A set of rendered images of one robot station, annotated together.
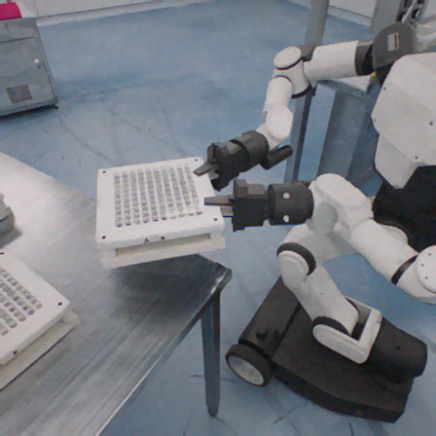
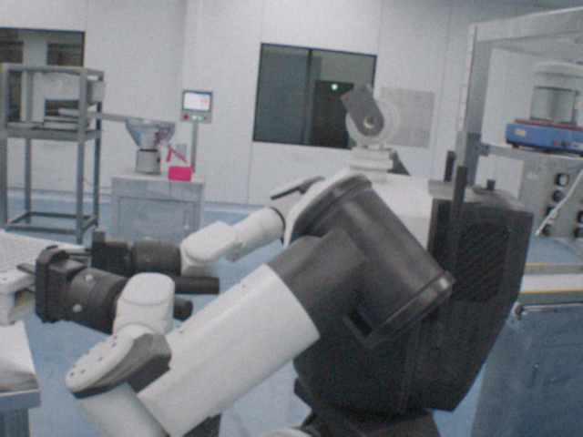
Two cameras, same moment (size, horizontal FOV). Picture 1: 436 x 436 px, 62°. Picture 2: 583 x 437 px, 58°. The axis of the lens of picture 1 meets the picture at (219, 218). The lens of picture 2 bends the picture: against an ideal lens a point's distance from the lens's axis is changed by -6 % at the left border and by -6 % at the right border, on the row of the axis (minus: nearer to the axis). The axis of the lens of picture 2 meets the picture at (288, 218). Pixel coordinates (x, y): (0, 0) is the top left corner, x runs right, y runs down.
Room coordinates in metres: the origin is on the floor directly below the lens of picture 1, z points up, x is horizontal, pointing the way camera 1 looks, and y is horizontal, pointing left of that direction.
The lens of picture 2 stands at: (0.00, -0.71, 1.35)
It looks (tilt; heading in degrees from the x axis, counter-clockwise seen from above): 12 degrees down; 25
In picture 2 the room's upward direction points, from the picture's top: 5 degrees clockwise
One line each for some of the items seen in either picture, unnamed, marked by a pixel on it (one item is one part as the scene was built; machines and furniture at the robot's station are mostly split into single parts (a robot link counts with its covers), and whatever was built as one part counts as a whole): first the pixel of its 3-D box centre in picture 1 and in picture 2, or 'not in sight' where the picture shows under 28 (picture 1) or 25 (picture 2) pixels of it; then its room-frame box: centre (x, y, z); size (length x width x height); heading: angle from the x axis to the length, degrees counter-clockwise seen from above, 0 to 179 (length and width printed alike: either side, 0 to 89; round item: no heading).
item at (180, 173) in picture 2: (8, 11); (179, 173); (3.10, 1.60, 0.80); 0.16 x 0.12 x 0.09; 122
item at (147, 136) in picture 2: not in sight; (158, 147); (3.21, 1.90, 0.95); 0.49 x 0.36 x 0.37; 122
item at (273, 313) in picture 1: (334, 333); not in sight; (0.77, -0.47, 0.19); 0.64 x 0.52 x 0.33; 57
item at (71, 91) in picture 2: not in sight; (77, 160); (3.24, 2.76, 0.75); 1.43 x 1.06 x 1.50; 122
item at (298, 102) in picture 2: not in sight; (314, 97); (6.11, 1.97, 1.43); 1.38 x 0.01 x 1.16; 122
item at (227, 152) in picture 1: (232, 159); (124, 261); (0.75, -0.03, 1.04); 0.12 x 0.10 x 0.13; 135
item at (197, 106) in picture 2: not in sight; (195, 131); (3.42, 1.73, 1.07); 0.23 x 0.10 x 0.62; 122
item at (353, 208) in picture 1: (339, 208); (146, 319); (0.56, -0.25, 1.05); 0.13 x 0.07 x 0.09; 31
